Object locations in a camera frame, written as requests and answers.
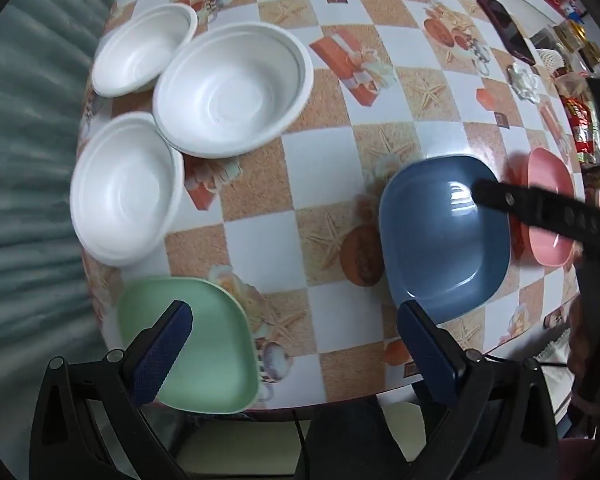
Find gold wrapped snack packets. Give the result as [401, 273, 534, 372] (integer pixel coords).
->
[555, 20, 600, 68]

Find fruit in white foam net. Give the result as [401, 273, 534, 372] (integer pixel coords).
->
[536, 47, 567, 73]

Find cream stool seat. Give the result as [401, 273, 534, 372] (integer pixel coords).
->
[175, 410, 311, 480]

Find white foam bowl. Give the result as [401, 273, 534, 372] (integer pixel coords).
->
[91, 3, 199, 98]
[70, 111, 186, 267]
[152, 22, 315, 157]

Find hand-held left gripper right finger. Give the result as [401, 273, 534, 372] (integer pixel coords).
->
[397, 299, 561, 480]

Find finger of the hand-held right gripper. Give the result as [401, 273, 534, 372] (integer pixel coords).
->
[472, 179, 600, 254]

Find dark red phone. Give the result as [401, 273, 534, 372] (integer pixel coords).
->
[474, 0, 537, 66]

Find black cable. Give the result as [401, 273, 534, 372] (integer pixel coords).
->
[292, 407, 312, 480]

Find teal quilted cover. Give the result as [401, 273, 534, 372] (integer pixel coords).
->
[0, 0, 126, 376]

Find red snack packet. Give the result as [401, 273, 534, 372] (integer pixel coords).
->
[562, 95, 598, 161]

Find checkered printed tablecloth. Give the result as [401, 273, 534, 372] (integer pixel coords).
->
[77, 0, 588, 411]

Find pink plastic plate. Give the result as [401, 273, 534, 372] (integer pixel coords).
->
[517, 146, 578, 267]

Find blue plastic plate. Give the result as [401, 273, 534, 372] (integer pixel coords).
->
[378, 155, 512, 325]

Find green plastic plate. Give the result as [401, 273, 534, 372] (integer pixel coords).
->
[117, 276, 261, 415]

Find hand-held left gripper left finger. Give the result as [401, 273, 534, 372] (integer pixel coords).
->
[30, 300, 196, 480]

